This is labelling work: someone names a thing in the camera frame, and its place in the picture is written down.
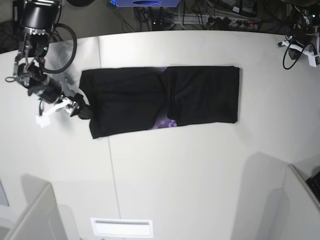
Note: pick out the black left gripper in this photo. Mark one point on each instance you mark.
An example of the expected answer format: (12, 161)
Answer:
(301, 39)

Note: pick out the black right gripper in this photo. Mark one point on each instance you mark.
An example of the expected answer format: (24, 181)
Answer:
(52, 92)

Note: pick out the black T-shirt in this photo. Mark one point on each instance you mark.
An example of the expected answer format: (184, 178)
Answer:
(132, 99)

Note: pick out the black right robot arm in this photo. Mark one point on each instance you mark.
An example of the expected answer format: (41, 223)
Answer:
(39, 21)

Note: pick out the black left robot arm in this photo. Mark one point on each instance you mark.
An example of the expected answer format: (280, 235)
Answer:
(305, 17)

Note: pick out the white power strip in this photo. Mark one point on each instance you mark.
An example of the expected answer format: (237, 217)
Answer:
(210, 20)

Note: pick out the blue box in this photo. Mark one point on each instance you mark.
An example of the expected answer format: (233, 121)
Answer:
(145, 3)

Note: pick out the white partition panel left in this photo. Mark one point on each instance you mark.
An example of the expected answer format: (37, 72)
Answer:
(43, 218)

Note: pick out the white partition panel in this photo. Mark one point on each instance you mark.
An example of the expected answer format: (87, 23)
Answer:
(276, 204)
(43, 218)

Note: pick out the black keyboard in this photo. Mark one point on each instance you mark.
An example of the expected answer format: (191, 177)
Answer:
(314, 184)

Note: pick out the white table grommet plate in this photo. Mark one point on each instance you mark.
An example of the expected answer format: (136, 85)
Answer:
(122, 228)

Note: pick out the white partition panel right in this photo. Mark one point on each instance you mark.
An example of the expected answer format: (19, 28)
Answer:
(276, 204)

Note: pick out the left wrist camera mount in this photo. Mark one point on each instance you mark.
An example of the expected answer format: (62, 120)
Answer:
(297, 52)

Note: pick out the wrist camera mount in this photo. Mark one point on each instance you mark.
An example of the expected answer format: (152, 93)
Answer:
(297, 52)
(48, 115)

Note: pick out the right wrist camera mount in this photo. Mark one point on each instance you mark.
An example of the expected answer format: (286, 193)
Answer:
(48, 115)

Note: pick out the black equipment rack post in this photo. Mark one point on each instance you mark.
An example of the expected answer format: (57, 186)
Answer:
(17, 12)

